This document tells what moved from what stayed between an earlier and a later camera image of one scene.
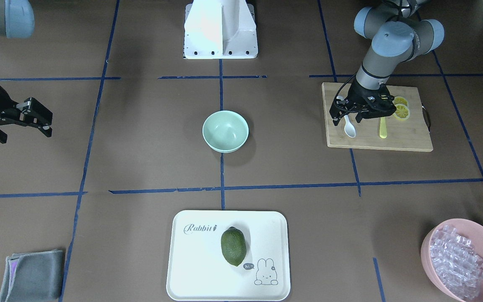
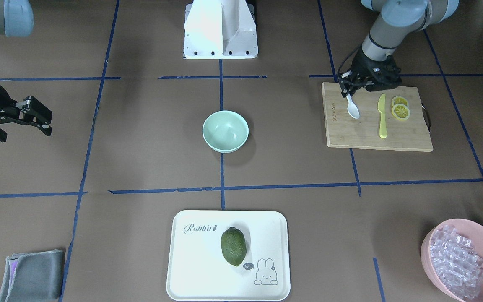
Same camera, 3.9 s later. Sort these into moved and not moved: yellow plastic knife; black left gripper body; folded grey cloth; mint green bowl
Moved: black left gripper body
Not moved: mint green bowl; folded grey cloth; yellow plastic knife
